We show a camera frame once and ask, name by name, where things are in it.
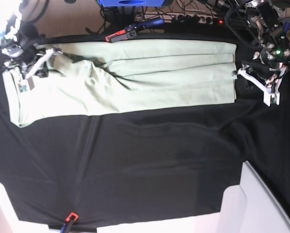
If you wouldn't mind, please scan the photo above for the light green T-shirt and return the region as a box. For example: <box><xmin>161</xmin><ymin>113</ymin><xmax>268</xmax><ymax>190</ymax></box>
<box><xmin>2</xmin><ymin>39</ymin><xmax>237</xmax><ymax>128</ymax></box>

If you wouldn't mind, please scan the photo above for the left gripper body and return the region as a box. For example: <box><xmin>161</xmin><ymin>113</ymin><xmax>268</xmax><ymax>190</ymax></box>
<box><xmin>232</xmin><ymin>60</ymin><xmax>287</xmax><ymax>106</ymax></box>

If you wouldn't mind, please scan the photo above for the white table frame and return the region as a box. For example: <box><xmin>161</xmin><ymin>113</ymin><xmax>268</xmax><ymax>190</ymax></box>
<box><xmin>221</xmin><ymin>161</ymin><xmax>290</xmax><ymax>233</ymax></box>
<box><xmin>0</xmin><ymin>183</ymin><xmax>26</xmax><ymax>233</ymax></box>

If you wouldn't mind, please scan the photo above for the black table cloth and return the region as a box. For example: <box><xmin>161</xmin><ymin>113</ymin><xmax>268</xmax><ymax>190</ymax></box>
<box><xmin>0</xmin><ymin>53</ymin><xmax>290</xmax><ymax>229</ymax></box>

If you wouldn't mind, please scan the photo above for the white table frame right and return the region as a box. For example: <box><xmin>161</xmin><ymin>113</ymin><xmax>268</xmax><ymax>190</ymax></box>
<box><xmin>221</xmin><ymin>161</ymin><xmax>290</xmax><ymax>233</ymax></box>

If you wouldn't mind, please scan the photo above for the blue clamp handle right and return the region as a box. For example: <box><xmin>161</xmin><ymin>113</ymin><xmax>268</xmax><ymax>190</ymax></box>
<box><xmin>283</xmin><ymin>22</ymin><xmax>290</xmax><ymax>34</ymax></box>

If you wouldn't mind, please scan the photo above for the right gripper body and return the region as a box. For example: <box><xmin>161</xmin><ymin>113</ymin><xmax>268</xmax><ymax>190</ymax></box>
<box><xmin>0</xmin><ymin>41</ymin><xmax>62</xmax><ymax>93</ymax></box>

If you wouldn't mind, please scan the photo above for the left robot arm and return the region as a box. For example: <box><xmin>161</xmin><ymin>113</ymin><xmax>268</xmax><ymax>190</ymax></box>
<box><xmin>224</xmin><ymin>0</ymin><xmax>290</xmax><ymax>106</ymax></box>

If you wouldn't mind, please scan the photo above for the black power strip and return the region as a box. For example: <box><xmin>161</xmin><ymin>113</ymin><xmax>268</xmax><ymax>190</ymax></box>
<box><xmin>171</xmin><ymin>14</ymin><xmax>224</xmax><ymax>25</ymax></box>

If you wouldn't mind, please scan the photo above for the red black clamp top centre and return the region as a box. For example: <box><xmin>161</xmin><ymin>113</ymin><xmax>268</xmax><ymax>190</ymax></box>
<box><xmin>105</xmin><ymin>17</ymin><xmax>164</xmax><ymax>43</ymax></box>

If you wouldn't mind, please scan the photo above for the red blue clamp bottom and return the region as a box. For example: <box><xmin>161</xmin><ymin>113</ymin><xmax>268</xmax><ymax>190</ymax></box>
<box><xmin>60</xmin><ymin>212</ymin><xmax>79</xmax><ymax>233</ymax></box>

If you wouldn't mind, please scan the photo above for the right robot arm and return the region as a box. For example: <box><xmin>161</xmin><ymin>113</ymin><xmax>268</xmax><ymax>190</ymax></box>
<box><xmin>0</xmin><ymin>0</ymin><xmax>62</xmax><ymax>93</ymax></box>

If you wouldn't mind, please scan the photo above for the white table frame left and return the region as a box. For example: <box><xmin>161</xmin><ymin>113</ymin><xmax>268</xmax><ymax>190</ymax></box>
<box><xmin>0</xmin><ymin>183</ymin><xmax>26</xmax><ymax>233</ymax></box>

